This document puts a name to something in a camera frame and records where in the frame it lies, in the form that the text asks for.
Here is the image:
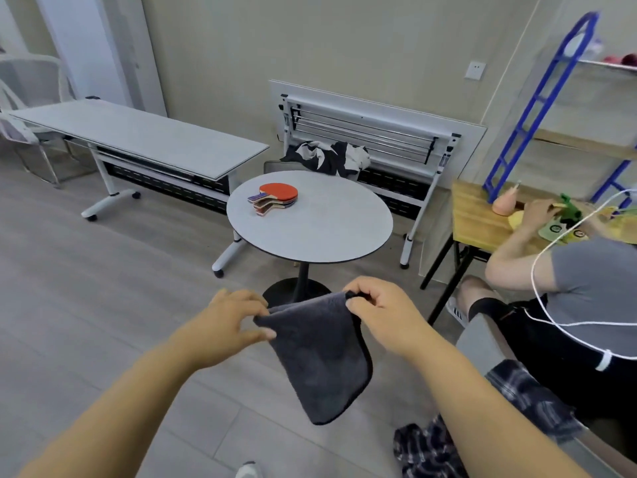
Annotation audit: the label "white table folded upright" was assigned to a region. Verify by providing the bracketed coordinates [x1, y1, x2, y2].
[268, 79, 488, 270]

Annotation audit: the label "person's right forearm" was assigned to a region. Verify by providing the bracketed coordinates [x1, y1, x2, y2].
[407, 338, 593, 478]

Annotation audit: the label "white cable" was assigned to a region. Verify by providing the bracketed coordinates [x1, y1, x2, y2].
[522, 187, 637, 372]

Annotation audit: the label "round white table black base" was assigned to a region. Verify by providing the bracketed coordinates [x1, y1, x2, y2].
[226, 169, 394, 309]

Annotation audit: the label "red paddle with red-black handle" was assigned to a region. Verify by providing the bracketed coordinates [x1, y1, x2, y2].
[252, 197, 297, 214]

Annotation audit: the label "person's right hand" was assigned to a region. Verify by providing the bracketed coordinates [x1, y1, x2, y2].
[343, 276, 431, 362]

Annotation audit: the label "yellow toy with black dots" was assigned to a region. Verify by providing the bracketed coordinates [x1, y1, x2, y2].
[537, 218, 591, 244]

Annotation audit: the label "dark grey cleaning cloth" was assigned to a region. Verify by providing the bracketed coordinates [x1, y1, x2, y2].
[253, 291, 374, 426]

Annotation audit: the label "wooden table black legs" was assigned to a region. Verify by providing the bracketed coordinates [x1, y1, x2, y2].
[420, 179, 637, 325]

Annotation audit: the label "red paddle with purple handle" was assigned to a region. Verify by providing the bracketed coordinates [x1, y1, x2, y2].
[248, 183, 299, 204]

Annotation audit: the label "black and white garment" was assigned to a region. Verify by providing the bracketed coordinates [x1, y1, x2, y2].
[293, 139, 372, 177]

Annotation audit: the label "pink bottle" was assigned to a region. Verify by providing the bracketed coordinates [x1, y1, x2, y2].
[491, 181, 522, 216]

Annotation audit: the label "person's left hand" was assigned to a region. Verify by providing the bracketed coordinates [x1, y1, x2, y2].
[171, 288, 277, 372]

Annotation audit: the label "black table tennis paddle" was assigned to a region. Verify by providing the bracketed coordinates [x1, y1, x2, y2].
[256, 201, 295, 217]

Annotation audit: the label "person's patterned shorts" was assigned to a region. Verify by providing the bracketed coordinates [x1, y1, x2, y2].
[393, 359, 583, 478]

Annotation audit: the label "green toy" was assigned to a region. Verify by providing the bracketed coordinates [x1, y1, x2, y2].
[557, 193, 583, 227]

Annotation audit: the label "white standing air conditioner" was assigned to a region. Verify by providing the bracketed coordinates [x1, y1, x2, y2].
[35, 0, 168, 118]

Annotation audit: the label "blue metal shelf rack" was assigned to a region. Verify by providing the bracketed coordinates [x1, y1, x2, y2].
[482, 11, 637, 210]

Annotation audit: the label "white folding table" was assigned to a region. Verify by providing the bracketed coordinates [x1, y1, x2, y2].
[9, 98, 271, 279]

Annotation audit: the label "person's left forearm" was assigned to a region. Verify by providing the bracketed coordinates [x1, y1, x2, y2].
[17, 338, 200, 478]

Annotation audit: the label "grey upholstered chair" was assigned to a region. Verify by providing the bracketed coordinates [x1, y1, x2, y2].
[455, 313, 637, 478]

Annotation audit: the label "white mesh side chair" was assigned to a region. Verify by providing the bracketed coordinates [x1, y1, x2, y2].
[0, 53, 96, 189]

